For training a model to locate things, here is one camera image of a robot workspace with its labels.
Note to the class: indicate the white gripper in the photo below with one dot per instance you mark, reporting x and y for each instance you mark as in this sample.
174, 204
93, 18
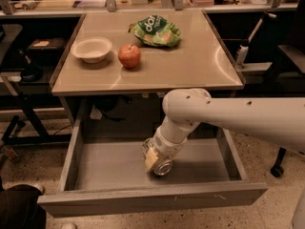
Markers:
168, 145

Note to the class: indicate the open grey top drawer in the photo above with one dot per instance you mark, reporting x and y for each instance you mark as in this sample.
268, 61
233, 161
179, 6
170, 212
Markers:
104, 171

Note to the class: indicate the person's dark trouser leg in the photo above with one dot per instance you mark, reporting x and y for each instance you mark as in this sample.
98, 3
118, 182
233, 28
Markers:
19, 208

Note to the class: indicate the red apple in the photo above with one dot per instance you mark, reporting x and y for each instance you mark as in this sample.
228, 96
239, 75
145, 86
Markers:
129, 56

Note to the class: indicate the black office chair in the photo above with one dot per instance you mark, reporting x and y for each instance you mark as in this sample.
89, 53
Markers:
292, 58

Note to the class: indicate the green chip bag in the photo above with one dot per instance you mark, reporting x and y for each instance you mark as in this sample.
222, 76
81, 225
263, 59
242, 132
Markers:
156, 31

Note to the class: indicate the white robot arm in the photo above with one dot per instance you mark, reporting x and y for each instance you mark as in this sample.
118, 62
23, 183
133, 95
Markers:
280, 121

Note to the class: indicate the white handheld tool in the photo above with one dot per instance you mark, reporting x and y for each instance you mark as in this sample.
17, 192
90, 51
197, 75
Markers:
245, 43

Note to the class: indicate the black box on shelf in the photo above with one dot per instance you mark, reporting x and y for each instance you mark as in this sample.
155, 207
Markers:
46, 51

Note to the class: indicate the white paper bowl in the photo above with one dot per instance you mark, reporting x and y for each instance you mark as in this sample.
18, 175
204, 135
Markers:
91, 50

